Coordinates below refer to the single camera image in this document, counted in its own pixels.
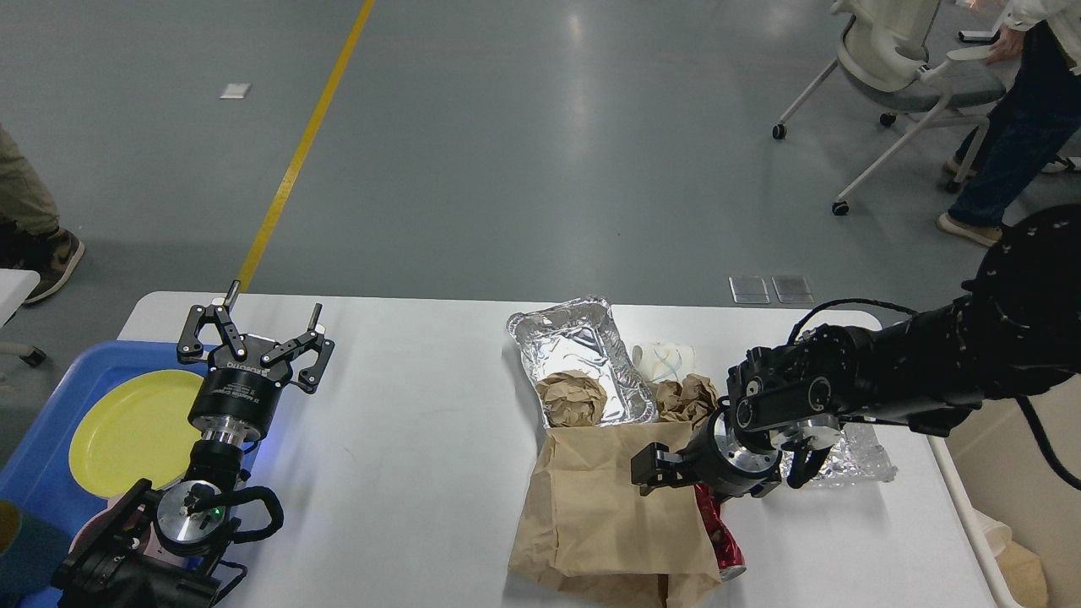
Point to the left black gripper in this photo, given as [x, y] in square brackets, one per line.
[716, 457]

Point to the brown paper bag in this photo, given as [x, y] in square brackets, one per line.
[586, 531]

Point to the aluminium foil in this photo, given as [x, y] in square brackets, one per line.
[858, 457]

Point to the yellow plate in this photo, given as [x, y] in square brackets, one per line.
[137, 431]

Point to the pink mug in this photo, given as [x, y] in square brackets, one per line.
[98, 522]

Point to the dark teal mug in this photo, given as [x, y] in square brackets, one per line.
[32, 549]

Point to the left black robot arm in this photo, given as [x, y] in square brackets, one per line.
[111, 571]

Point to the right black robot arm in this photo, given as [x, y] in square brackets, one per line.
[1012, 334]

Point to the crumpled brown paper wad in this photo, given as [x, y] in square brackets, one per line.
[693, 400]

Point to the crushed red can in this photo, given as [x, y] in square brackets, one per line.
[727, 552]

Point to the crumpled brown paper ball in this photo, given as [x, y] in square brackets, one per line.
[571, 399]

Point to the aluminium foil tray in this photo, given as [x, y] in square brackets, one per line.
[581, 335]

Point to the metal floor plate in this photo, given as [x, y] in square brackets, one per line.
[749, 289]
[793, 289]

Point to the beige plastic bin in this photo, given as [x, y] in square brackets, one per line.
[1006, 478]

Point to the white office chair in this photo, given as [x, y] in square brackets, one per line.
[883, 54]

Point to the blue plastic tray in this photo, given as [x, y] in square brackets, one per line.
[38, 476]

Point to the person in khaki trousers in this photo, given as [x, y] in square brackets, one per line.
[31, 237]

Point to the white side table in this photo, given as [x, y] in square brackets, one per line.
[16, 286]

